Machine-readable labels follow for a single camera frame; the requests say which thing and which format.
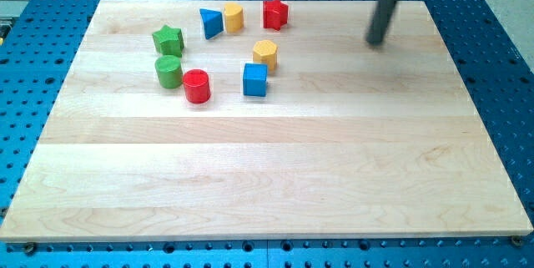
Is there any red star block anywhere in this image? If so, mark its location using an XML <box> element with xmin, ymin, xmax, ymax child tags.
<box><xmin>263</xmin><ymin>0</ymin><xmax>289</xmax><ymax>31</ymax></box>

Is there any yellow heart block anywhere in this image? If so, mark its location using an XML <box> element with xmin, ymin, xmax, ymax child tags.
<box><xmin>224</xmin><ymin>3</ymin><xmax>244</xmax><ymax>33</ymax></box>

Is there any green star block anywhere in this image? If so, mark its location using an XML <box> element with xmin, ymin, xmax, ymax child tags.
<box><xmin>152</xmin><ymin>25</ymin><xmax>184</xmax><ymax>58</ymax></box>

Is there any blue cube block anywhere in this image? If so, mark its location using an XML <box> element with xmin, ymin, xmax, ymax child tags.
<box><xmin>242</xmin><ymin>63</ymin><xmax>268</xmax><ymax>97</ymax></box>

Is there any yellow hexagon block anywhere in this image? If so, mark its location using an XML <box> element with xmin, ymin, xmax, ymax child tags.
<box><xmin>253</xmin><ymin>40</ymin><xmax>278</xmax><ymax>72</ymax></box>

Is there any red cylinder block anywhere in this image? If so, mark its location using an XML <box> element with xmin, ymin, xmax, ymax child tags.
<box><xmin>183</xmin><ymin>69</ymin><xmax>211</xmax><ymax>104</ymax></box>

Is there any wooden board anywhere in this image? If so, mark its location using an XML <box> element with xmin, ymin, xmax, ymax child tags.
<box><xmin>1</xmin><ymin>0</ymin><xmax>532</xmax><ymax>242</ymax></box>

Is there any green cylinder block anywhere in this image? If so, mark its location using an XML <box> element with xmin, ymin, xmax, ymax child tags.
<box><xmin>154</xmin><ymin>55</ymin><xmax>183</xmax><ymax>88</ymax></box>

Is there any blue triangle block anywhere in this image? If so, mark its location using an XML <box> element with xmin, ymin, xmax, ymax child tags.
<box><xmin>199</xmin><ymin>8</ymin><xmax>224</xmax><ymax>39</ymax></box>

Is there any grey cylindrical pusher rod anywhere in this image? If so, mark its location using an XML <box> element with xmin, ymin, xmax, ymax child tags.
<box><xmin>365</xmin><ymin>0</ymin><xmax>398</xmax><ymax>46</ymax></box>

